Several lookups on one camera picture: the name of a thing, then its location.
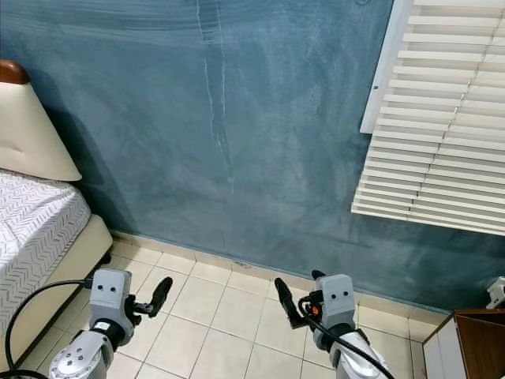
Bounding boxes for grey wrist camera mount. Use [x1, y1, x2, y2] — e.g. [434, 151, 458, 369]
[316, 273, 357, 331]
[90, 268, 133, 331]

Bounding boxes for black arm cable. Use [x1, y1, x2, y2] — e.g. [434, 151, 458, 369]
[1, 278, 95, 379]
[306, 313, 397, 379]

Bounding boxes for small white object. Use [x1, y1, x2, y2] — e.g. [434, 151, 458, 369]
[486, 276, 505, 310]

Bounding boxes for white window frame strip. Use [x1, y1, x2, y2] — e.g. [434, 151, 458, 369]
[359, 0, 418, 134]

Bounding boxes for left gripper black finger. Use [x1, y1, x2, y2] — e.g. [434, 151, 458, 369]
[148, 276, 174, 319]

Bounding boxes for cream headboard with brown top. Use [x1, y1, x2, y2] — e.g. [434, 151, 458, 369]
[0, 59, 84, 183]

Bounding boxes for cream bed base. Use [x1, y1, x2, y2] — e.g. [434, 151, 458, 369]
[0, 213, 114, 373]

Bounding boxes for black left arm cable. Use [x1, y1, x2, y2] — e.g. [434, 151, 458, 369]
[1, 278, 95, 379]

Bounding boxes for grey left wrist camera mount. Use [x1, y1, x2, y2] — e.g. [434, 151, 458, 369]
[90, 268, 133, 331]

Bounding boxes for white slatted window blind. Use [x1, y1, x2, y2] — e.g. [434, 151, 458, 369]
[351, 0, 505, 237]

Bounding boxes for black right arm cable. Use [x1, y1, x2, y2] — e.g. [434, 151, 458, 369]
[306, 313, 397, 379]

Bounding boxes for brown and white cabinet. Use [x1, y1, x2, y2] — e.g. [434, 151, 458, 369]
[421, 309, 505, 379]

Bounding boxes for bed mattress with white sheet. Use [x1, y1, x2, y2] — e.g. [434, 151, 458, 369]
[0, 170, 92, 331]

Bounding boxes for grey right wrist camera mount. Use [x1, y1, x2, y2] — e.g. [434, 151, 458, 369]
[316, 273, 357, 331]

